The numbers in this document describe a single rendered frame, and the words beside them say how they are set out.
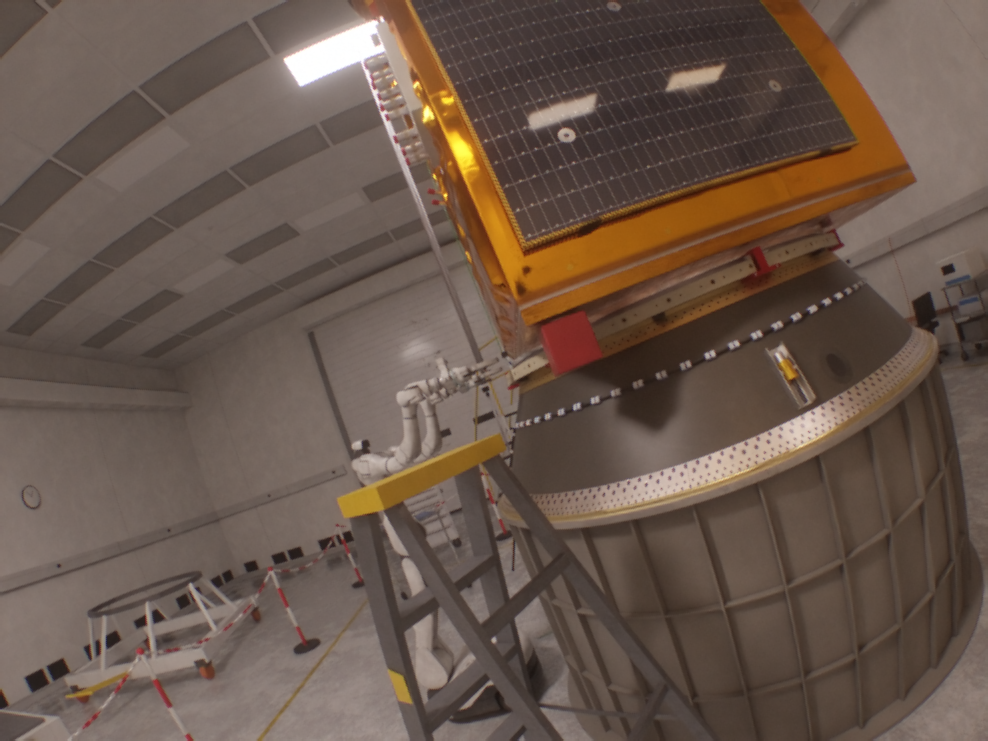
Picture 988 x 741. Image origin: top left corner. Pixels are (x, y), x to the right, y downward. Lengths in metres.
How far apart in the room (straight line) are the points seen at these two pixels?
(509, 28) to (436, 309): 8.53
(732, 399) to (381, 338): 9.02
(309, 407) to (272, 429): 1.04
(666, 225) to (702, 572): 1.01
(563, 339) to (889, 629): 1.46
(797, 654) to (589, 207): 1.48
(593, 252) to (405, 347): 8.68
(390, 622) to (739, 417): 1.05
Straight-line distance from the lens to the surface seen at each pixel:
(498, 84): 1.55
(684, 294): 1.53
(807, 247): 1.81
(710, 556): 1.45
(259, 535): 11.53
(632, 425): 1.49
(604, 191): 1.37
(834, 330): 1.65
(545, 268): 1.31
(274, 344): 11.02
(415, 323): 9.91
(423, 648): 2.80
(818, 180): 1.78
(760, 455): 1.36
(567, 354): 1.28
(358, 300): 10.04
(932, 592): 1.97
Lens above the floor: 1.57
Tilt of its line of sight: 5 degrees up
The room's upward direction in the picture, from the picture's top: 22 degrees counter-clockwise
